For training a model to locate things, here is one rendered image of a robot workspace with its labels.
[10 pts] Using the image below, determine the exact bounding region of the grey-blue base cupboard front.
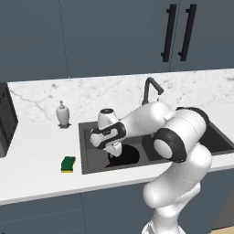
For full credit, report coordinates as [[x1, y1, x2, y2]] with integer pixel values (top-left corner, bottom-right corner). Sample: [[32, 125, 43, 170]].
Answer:
[[0, 192, 87, 234], [80, 179, 160, 234], [179, 166, 234, 234]]

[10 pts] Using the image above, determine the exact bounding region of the grey-blue wall cupboard door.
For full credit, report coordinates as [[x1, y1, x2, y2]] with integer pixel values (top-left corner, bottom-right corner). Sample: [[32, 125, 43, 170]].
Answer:
[[169, 0, 234, 73], [0, 0, 69, 84], [58, 0, 181, 80]]

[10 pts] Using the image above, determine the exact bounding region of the black tap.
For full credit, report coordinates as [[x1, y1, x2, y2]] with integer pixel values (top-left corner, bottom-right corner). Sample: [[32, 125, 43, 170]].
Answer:
[[141, 76, 165, 106]]

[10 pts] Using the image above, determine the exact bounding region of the dark grey sink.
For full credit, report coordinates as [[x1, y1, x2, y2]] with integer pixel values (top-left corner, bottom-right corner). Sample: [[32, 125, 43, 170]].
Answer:
[[78, 114, 234, 176]]

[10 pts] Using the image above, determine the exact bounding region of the black pan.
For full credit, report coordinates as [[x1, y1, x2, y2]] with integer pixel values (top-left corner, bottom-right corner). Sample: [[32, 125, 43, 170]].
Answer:
[[104, 144, 141, 169]]

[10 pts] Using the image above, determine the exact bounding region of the green and yellow sponge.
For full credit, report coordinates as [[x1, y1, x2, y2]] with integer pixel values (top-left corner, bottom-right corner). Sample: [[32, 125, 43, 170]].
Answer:
[[60, 155, 77, 174]]

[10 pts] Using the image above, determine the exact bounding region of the black cupboard handle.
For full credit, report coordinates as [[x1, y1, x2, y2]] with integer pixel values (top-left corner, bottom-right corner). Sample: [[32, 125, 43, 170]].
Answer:
[[177, 3, 197, 62], [160, 3, 178, 63]]

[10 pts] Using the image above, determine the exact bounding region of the white soap dispenser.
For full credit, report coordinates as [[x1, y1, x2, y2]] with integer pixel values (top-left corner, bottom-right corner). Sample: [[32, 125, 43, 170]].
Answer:
[[55, 100, 72, 129]]

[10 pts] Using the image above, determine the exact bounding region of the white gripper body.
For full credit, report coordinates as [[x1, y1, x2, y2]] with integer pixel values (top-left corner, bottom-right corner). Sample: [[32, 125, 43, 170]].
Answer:
[[104, 142, 124, 159]]

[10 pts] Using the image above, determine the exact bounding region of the dark microwave oven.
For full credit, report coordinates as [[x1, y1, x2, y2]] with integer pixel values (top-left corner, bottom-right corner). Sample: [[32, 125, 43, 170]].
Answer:
[[0, 82, 19, 159]]

